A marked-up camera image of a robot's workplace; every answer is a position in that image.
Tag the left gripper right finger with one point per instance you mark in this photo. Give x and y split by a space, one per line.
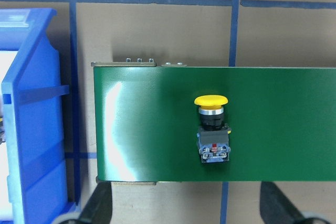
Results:
275 207

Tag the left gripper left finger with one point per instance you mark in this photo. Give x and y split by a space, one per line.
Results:
99 206

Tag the blue bin with buttons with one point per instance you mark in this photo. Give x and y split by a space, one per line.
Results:
31 92

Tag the yellow push button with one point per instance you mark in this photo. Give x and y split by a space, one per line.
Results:
213 133

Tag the green conveyor belt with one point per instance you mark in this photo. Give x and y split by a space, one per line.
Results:
181 124

